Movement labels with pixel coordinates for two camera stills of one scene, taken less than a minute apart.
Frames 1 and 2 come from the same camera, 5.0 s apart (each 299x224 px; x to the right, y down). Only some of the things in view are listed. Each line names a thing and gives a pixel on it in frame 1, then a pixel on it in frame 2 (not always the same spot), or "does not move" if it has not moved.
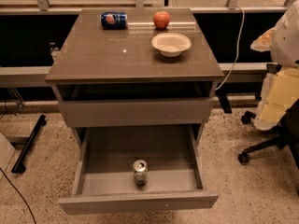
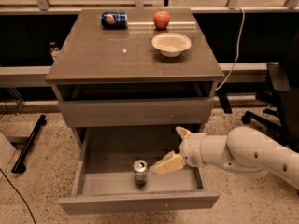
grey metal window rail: (35, 76) does not move
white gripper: (286, 44) -> (191, 149)
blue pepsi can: (114, 21) does not move
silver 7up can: (140, 172) does not move
